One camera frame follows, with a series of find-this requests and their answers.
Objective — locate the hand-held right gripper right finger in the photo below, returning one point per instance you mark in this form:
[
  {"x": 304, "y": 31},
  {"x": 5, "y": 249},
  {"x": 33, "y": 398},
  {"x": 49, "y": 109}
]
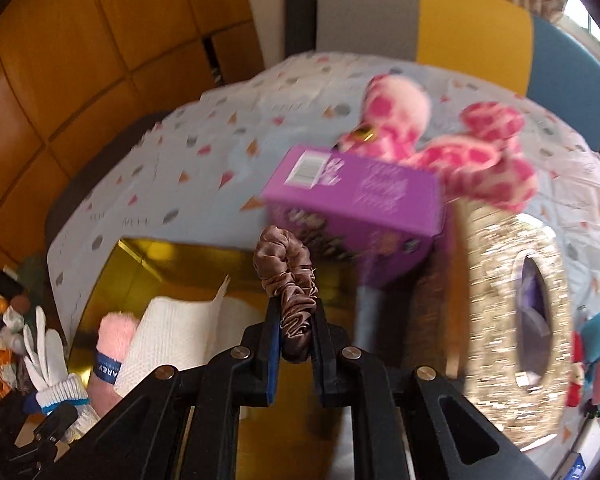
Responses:
[{"x": 324, "y": 360}]

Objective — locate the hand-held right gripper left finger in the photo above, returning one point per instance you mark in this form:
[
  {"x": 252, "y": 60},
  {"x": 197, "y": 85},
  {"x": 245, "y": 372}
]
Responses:
[{"x": 273, "y": 360}]

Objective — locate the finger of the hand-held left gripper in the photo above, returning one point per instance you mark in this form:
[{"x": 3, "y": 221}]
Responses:
[{"x": 55, "y": 425}]

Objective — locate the white knit glove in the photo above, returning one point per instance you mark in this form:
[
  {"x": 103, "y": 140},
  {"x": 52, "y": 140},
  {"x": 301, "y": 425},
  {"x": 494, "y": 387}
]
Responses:
[{"x": 50, "y": 370}]

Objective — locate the brown satin scrunchie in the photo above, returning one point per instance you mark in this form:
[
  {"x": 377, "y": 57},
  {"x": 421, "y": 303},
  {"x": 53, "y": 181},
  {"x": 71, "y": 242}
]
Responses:
[{"x": 287, "y": 270}]

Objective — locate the white waffle cloth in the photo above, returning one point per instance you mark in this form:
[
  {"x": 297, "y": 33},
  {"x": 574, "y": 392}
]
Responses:
[{"x": 180, "y": 330}]

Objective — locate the pink fuzzy sock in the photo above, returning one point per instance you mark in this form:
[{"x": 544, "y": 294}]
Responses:
[{"x": 115, "y": 340}]

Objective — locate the gold tin box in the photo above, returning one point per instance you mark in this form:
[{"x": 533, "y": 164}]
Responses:
[{"x": 180, "y": 270}]

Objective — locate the blue tissue packet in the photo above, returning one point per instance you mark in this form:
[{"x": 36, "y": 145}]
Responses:
[{"x": 579, "y": 469}]

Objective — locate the floor clutter pile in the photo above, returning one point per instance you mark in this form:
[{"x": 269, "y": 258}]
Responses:
[{"x": 5, "y": 320}]

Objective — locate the purple carton box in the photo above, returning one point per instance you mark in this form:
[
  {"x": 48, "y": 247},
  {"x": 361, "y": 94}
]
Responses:
[{"x": 370, "y": 200}]

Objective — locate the gold sequin bag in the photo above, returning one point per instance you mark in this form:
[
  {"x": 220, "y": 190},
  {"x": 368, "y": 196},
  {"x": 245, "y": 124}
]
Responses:
[{"x": 495, "y": 320}]

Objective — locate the pink spotted plush toy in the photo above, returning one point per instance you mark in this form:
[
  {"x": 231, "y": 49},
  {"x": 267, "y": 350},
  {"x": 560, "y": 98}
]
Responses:
[{"x": 395, "y": 110}]

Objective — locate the grey yellow blue headboard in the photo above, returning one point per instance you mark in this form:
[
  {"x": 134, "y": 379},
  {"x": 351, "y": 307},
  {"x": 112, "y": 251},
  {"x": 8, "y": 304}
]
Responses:
[{"x": 430, "y": 20}]

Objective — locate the wooden wardrobe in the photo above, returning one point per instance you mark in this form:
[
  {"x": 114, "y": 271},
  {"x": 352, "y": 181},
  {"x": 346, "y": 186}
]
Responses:
[{"x": 80, "y": 60}]

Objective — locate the window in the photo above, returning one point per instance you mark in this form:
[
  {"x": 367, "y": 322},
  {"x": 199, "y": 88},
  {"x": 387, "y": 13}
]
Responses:
[{"x": 592, "y": 17}]

